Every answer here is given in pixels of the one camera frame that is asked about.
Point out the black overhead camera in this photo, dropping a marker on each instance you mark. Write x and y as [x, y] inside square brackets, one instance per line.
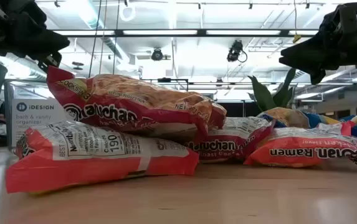
[157, 55]

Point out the clear plastic organizer box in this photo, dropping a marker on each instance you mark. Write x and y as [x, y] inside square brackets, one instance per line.
[31, 115]

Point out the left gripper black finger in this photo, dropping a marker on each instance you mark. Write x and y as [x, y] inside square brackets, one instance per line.
[51, 60]
[44, 43]

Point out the red Maruchan noodle pack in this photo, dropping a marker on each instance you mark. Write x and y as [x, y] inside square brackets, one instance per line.
[228, 146]
[119, 102]

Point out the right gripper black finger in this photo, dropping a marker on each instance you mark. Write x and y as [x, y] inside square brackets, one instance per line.
[317, 76]
[306, 56]

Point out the black aluminium rig frame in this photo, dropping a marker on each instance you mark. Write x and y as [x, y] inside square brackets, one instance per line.
[202, 32]

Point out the orange Maruchan noodle pack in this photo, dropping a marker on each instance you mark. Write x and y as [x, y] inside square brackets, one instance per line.
[306, 149]
[88, 161]

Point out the green succulent plant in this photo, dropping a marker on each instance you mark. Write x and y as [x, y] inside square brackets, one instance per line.
[263, 96]

